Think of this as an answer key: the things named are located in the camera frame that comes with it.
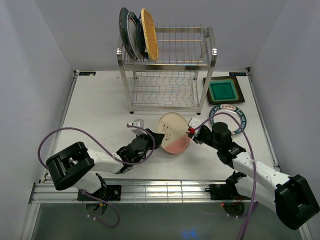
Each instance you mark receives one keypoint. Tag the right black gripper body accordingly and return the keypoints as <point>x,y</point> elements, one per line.
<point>205,136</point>

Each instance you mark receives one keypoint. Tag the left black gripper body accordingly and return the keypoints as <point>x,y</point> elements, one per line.
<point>149,143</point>

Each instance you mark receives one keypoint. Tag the pink cream floral round plate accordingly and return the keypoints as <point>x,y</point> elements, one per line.
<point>174,127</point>

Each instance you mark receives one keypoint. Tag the white plate navy lettered rim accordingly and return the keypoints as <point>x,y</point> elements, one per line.
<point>231,115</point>

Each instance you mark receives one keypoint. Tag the dark blue leaf-shaped dish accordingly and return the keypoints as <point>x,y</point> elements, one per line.
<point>141,43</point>

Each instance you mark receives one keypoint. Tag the square bamboo-pattern tray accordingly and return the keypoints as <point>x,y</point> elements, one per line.
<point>150,36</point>

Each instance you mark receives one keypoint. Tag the white plate green red rim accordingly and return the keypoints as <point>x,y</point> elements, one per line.
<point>132,24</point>

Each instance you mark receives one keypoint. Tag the large dark teal round plate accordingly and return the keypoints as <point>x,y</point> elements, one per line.
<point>124,32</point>

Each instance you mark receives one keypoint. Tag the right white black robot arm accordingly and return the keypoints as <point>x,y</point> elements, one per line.
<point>290,197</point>

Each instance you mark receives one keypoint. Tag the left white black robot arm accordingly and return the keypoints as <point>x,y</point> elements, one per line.
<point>79,167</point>

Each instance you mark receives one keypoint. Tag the green square dish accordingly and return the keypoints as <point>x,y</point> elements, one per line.
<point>222,91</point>

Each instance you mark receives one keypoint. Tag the stainless steel two-tier dish rack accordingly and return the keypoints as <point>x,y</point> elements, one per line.
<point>173,82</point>

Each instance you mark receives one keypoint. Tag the dark square plate gold rim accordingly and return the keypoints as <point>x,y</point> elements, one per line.
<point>241,98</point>

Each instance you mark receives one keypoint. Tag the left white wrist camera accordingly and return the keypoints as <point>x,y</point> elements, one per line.
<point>137,126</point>

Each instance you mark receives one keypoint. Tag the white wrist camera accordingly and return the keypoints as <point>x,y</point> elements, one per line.
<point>137,126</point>
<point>194,125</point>

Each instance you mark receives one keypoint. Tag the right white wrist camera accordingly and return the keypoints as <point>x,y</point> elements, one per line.
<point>194,125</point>

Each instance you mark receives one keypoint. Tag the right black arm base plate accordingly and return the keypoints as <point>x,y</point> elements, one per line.
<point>224,192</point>

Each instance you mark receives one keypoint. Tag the aluminium front rail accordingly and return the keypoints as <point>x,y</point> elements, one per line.
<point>135,192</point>

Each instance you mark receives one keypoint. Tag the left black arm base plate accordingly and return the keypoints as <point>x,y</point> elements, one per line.
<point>108,193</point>

